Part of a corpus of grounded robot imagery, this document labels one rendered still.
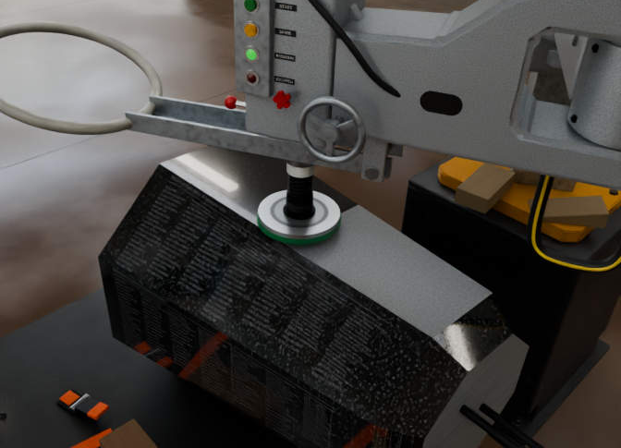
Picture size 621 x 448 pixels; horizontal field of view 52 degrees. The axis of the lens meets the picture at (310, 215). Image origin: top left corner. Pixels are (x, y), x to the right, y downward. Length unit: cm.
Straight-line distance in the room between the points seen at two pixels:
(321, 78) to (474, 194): 72
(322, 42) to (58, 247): 205
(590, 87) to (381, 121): 40
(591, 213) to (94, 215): 225
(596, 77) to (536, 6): 18
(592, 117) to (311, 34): 56
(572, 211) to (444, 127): 73
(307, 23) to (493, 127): 42
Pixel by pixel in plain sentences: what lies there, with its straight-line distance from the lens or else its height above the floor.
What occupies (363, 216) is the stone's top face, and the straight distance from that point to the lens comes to 173.
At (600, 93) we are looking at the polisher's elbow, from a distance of 129.
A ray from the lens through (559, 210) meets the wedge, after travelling 196.
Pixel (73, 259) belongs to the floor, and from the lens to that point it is 301.
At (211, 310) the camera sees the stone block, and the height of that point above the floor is 65.
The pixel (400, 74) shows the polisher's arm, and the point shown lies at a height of 132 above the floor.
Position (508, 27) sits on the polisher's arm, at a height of 144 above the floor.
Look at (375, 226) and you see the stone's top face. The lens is 170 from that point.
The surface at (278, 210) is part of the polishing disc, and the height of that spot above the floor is 87.
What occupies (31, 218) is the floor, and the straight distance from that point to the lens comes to 333.
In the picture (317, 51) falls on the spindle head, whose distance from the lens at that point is 132.
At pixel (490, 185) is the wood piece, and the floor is 83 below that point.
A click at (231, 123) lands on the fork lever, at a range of 167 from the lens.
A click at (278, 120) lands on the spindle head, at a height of 117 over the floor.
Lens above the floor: 179
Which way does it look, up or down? 34 degrees down
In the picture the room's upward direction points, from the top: 3 degrees clockwise
